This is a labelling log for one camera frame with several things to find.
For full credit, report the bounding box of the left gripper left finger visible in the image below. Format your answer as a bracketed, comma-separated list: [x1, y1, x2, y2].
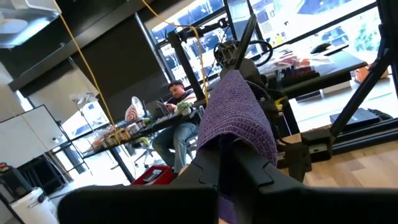
[57, 138, 223, 224]

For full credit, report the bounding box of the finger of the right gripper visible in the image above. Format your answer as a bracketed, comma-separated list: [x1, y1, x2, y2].
[233, 14, 257, 70]

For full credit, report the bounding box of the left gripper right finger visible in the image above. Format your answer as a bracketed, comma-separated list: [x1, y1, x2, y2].
[229, 138, 398, 224]

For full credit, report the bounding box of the purple elastic bandage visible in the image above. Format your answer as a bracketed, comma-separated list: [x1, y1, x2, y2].
[196, 70, 279, 224]

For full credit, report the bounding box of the silver rectangular device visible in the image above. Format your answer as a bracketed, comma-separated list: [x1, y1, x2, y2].
[142, 169, 163, 184]

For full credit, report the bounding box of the red plastic crate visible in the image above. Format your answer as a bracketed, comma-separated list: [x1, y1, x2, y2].
[131, 164, 175, 187]

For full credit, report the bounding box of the office chair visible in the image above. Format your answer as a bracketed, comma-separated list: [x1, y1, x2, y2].
[133, 133, 200, 170]

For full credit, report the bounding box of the black computer mouse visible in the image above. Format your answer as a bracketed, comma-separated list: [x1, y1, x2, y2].
[310, 42, 333, 55]

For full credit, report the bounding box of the small potted plant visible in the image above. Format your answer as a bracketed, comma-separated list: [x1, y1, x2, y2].
[175, 100, 193, 117]

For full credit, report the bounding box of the person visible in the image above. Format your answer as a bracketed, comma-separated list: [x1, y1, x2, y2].
[151, 80, 200, 174]

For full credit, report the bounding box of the long black desk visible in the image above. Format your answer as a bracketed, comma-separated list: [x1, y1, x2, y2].
[82, 105, 208, 184]

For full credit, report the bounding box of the white bag with red bullseye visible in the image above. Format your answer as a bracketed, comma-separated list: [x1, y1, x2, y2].
[124, 95, 146, 123]

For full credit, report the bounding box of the grey laptop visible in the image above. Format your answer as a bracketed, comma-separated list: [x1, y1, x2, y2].
[145, 100, 171, 121]

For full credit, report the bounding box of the black Netgear router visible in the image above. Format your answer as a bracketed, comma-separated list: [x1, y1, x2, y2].
[329, 108, 381, 126]

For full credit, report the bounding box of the white appliance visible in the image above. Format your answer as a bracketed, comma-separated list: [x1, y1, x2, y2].
[9, 186, 60, 224]

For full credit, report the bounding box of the whiteboard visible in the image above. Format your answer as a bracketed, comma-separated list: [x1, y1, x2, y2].
[0, 105, 68, 169]

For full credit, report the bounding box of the grey ceiling panel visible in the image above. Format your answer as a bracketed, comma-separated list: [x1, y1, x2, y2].
[0, 0, 62, 50]

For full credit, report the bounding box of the black cable with yellow tag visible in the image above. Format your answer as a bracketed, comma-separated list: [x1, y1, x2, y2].
[247, 39, 290, 110]

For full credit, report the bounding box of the black aluminium table frame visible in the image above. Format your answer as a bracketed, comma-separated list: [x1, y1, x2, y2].
[166, 0, 398, 184]

